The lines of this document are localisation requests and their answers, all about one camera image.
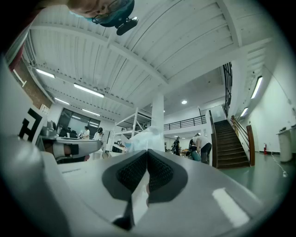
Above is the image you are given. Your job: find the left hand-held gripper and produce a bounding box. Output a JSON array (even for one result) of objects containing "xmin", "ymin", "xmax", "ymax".
[{"xmin": 0, "ymin": 55, "xmax": 58, "ymax": 146}]

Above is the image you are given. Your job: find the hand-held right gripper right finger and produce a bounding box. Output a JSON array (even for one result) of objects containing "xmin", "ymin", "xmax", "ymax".
[{"xmin": 135, "ymin": 149, "xmax": 263, "ymax": 237}]

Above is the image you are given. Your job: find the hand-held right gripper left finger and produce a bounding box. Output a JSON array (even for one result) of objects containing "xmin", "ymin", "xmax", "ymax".
[{"xmin": 56, "ymin": 149, "xmax": 148, "ymax": 231}]

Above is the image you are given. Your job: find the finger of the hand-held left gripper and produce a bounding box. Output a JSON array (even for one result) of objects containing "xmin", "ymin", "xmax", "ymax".
[{"xmin": 38, "ymin": 136, "xmax": 104, "ymax": 162}]

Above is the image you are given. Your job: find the clear plastic item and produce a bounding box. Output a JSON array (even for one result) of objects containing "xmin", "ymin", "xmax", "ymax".
[{"xmin": 128, "ymin": 126, "xmax": 162, "ymax": 153}]

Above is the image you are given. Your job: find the white metal shelf rack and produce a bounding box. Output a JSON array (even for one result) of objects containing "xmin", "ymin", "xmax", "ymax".
[{"xmin": 111, "ymin": 107, "xmax": 152, "ymax": 153}]

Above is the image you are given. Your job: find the dark wooden staircase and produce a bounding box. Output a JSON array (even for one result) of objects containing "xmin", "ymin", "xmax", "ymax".
[{"xmin": 209, "ymin": 110, "xmax": 255, "ymax": 169}]

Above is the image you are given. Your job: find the white square pillar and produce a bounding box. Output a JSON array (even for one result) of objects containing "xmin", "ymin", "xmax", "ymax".
[{"xmin": 151, "ymin": 92, "xmax": 165, "ymax": 152}]

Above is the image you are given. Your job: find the black balcony railing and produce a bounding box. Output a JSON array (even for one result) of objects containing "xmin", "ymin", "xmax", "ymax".
[{"xmin": 163, "ymin": 114, "xmax": 207, "ymax": 131}]

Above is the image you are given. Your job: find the white cabinet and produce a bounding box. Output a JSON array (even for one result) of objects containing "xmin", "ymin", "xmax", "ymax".
[{"xmin": 276, "ymin": 125, "xmax": 296, "ymax": 162}]

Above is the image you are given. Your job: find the black grid window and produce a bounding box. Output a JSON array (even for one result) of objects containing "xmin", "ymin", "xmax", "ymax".
[{"xmin": 223, "ymin": 62, "xmax": 233, "ymax": 116}]

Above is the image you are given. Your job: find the person's face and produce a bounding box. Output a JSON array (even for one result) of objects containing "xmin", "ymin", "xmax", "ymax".
[{"xmin": 68, "ymin": 0, "xmax": 136, "ymax": 27}]

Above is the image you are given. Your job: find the black head camera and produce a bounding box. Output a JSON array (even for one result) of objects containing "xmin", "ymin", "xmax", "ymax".
[{"xmin": 116, "ymin": 16, "xmax": 139, "ymax": 36}]

